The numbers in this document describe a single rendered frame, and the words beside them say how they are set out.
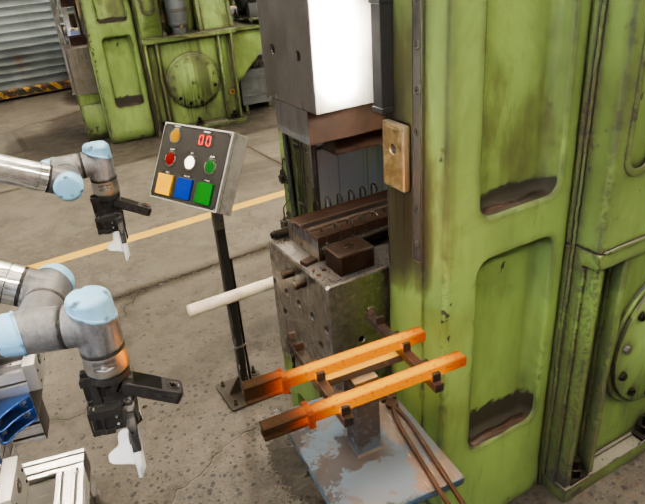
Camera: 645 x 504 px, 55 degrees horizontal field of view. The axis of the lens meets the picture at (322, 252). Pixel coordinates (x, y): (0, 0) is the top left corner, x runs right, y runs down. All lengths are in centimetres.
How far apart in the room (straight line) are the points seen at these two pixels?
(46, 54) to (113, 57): 312
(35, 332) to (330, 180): 124
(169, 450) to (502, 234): 161
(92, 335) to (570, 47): 125
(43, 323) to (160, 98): 555
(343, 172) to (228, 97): 470
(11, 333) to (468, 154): 101
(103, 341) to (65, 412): 192
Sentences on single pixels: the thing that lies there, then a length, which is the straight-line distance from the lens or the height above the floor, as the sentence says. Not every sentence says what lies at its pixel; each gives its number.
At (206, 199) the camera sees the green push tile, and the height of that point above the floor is 100.
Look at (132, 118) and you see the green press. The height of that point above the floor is 22.
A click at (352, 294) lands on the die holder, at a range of 178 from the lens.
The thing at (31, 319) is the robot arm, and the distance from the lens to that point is 113.
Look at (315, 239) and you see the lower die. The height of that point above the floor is 98.
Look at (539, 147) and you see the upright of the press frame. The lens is 175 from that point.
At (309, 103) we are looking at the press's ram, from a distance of 166.
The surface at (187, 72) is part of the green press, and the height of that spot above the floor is 60.
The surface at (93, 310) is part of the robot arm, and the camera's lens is 108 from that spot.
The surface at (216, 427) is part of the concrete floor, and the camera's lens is 270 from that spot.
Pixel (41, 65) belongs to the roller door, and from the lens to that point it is 959.
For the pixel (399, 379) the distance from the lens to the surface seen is 132.
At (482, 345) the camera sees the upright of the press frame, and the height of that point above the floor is 68.
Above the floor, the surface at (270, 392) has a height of 94.
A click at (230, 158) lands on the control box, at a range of 216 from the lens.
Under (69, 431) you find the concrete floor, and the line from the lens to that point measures 291.
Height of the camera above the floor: 180
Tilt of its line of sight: 28 degrees down
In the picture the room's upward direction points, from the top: 5 degrees counter-clockwise
